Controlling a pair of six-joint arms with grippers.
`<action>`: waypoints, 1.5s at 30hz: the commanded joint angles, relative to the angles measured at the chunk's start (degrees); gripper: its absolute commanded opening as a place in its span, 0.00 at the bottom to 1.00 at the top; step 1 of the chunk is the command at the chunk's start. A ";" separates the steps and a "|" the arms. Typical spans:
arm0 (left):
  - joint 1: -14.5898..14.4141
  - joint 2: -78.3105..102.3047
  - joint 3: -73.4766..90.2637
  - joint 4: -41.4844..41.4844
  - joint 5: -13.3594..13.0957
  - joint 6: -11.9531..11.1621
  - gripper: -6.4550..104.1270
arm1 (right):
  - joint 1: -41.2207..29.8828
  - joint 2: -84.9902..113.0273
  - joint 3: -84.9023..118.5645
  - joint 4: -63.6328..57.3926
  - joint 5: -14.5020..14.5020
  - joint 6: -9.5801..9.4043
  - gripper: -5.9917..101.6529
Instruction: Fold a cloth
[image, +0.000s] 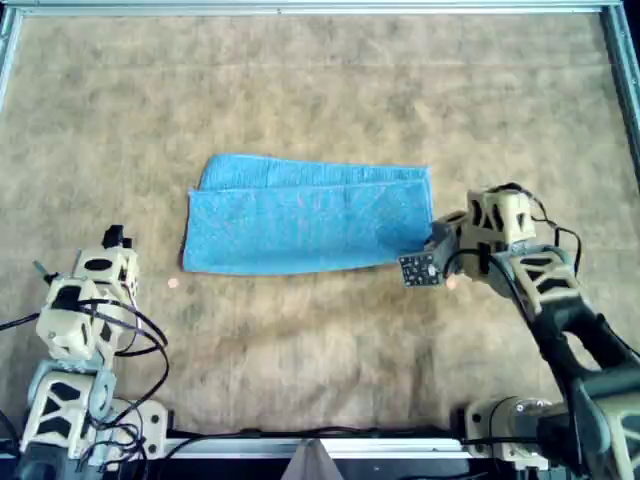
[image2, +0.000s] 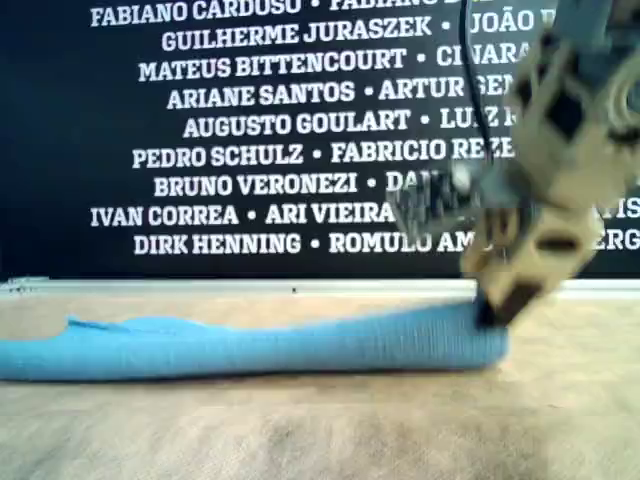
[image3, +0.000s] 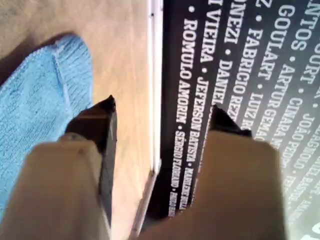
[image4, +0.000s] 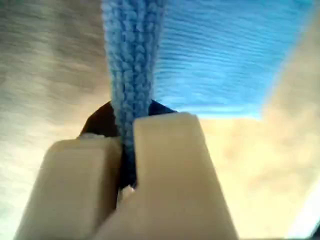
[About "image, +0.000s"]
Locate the cream right gripper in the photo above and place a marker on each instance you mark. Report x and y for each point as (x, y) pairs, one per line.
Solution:
(452, 240)

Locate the cream left gripper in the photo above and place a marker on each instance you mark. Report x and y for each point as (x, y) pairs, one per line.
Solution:
(127, 265)

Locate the blue microfibre cloth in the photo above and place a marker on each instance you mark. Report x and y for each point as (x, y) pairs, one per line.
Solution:
(300, 230)

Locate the cream grey right robot arm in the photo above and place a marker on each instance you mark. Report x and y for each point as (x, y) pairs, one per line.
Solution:
(550, 285)

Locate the cream left arm base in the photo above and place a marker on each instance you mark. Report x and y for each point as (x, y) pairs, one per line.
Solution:
(152, 425)

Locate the cream right arm base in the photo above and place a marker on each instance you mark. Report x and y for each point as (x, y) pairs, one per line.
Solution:
(500, 420)

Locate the cream grey left robot arm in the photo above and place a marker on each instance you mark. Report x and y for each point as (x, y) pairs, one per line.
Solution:
(55, 405)

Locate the small pink round sticker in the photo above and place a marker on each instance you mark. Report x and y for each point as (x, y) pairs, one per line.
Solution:
(173, 283)
(452, 284)

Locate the tan fabric table cover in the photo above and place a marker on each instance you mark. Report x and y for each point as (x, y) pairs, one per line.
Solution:
(320, 350)

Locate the left gripper camera circuit board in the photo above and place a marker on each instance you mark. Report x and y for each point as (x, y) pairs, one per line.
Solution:
(42, 270)

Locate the grey pyramid camera mount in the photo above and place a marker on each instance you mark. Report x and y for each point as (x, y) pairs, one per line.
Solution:
(312, 465)

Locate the aluminium table frame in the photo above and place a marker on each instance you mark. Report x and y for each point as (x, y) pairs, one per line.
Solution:
(320, 7)

